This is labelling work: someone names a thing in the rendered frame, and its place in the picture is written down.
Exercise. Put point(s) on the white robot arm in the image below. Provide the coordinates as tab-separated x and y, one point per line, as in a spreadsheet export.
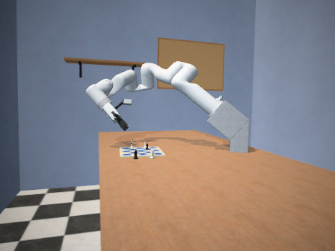
179	75

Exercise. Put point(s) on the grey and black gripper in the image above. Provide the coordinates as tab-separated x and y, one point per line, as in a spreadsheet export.
114	115

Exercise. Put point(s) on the blue and cream chessboard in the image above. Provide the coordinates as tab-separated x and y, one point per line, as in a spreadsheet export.
128	152

